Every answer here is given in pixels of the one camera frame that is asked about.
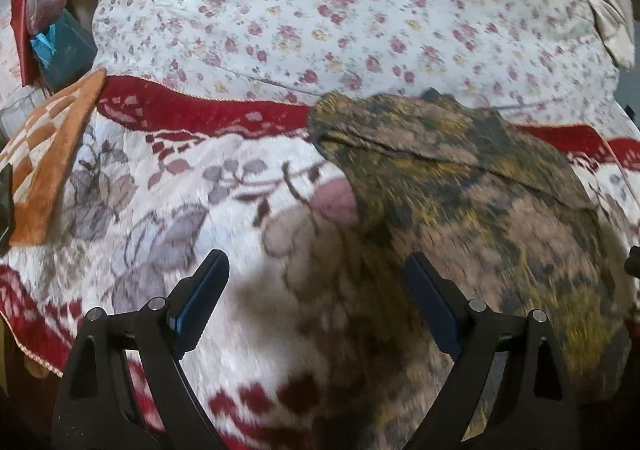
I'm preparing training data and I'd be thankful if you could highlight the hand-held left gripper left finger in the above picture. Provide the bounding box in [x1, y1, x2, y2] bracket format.
[50, 249, 231, 450]

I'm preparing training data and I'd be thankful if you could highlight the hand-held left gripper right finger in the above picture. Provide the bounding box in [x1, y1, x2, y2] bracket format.
[395, 251, 583, 450]

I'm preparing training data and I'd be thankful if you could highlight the brown yellow patterned garment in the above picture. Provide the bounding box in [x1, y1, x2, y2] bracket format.
[306, 87, 633, 450]

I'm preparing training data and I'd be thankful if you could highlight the red white floral blanket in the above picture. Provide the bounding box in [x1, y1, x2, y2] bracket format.
[0, 75, 640, 450]

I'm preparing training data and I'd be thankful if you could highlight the orange checkered towel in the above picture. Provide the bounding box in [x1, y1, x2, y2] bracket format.
[0, 69, 108, 246]

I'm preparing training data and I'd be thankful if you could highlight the dark object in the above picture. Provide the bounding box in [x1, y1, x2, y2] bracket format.
[0, 164, 15, 251]

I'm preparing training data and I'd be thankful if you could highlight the teal plastic bag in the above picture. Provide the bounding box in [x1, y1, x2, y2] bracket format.
[30, 10, 98, 91]

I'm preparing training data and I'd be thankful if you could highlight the pale pink floral cloth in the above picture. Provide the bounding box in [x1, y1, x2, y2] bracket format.
[0, 0, 26, 101]

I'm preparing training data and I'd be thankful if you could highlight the white floral pillow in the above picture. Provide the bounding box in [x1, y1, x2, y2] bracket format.
[92, 0, 623, 111]

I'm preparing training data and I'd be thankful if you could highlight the red cloth strip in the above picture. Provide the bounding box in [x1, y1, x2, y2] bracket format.
[9, 0, 38, 86]

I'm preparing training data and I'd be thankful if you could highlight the clear plastic bag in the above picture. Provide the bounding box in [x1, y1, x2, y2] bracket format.
[26, 0, 76, 36]

